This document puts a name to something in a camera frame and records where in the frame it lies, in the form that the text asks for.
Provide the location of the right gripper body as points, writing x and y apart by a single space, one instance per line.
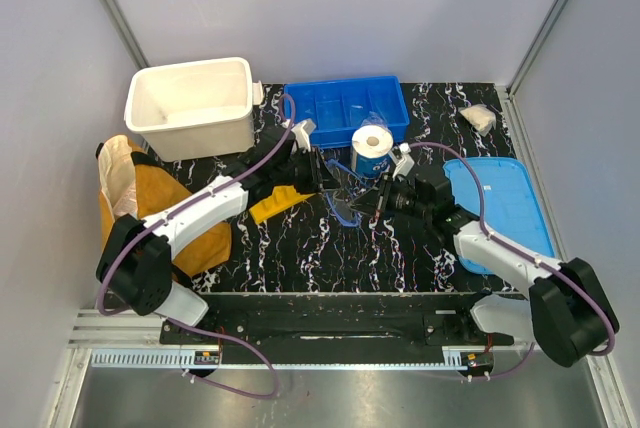
403 201

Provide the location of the blue safety goggles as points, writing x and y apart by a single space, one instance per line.
352 186

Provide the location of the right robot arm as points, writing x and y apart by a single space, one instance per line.
563 308

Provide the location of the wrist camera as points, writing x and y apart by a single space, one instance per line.
302 133
400 155

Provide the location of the white plastic bin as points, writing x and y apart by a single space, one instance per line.
194 109

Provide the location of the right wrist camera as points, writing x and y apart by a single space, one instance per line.
400 155

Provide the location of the white gauze in bag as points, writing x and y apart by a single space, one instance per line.
482 119

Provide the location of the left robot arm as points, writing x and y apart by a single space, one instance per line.
137 263

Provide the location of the yellow test tube rack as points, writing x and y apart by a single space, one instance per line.
281 199

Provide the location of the wrapped tissue paper roll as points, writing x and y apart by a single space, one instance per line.
371 144

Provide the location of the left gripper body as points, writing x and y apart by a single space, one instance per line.
302 171

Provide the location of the light blue plastic lid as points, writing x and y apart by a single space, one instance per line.
502 185

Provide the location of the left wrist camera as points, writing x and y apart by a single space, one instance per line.
302 133

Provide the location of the blue compartment tray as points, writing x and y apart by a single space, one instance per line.
340 107

